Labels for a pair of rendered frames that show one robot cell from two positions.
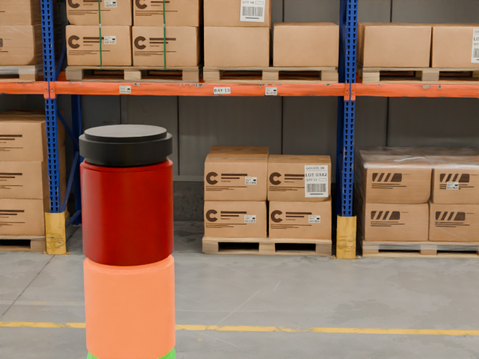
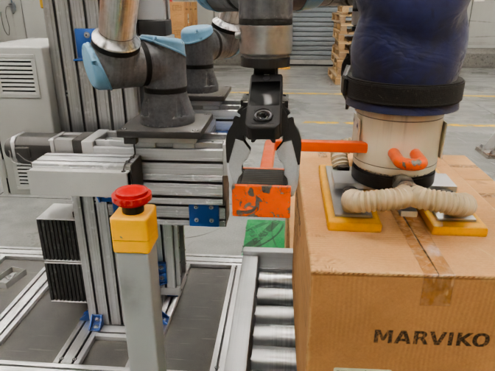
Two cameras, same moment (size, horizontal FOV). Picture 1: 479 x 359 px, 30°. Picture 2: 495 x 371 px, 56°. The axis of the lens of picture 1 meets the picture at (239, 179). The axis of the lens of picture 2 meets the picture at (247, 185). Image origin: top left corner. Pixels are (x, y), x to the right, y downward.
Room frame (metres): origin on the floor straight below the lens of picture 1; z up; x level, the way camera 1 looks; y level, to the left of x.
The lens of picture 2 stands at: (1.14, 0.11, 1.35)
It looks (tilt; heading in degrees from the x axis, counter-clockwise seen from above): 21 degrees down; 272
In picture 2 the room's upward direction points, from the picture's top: straight up
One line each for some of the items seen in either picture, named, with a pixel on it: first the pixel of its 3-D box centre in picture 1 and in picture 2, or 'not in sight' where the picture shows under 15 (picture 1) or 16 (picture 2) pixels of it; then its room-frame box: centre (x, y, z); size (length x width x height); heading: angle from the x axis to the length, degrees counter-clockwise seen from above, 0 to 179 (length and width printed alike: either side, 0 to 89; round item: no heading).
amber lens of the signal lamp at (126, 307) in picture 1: (130, 302); not in sight; (0.48, 0.06, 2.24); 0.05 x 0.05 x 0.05
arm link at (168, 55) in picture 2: not in sight; (161, 60); (1.41, -1.18, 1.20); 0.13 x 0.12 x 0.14; 36
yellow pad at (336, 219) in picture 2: not in sight; (345, 187); (0.95, -0.85, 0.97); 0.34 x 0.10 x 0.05; 87
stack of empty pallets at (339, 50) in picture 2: not in sight; (363, 43); (-0.68, -8.79, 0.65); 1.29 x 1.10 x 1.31; 87
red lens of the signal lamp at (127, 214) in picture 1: (127, 207); not in sight; (0.48, 0.06, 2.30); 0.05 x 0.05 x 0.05
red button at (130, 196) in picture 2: not in sight; (132, 200); (1.37, -0.66, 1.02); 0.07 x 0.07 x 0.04
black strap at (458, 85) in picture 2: not in sight; (401, 86); (0.86, -0.85, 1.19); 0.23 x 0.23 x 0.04
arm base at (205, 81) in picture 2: not in sight; (198, 76); (1.38, -1.67, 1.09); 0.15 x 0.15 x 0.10
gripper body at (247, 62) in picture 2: not in sight; (264, 97); (1.13, -0.59, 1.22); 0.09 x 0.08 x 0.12; 87
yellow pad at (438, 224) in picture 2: not in sight; (435, 190); (0.76, -0.84, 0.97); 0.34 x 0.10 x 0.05; 87
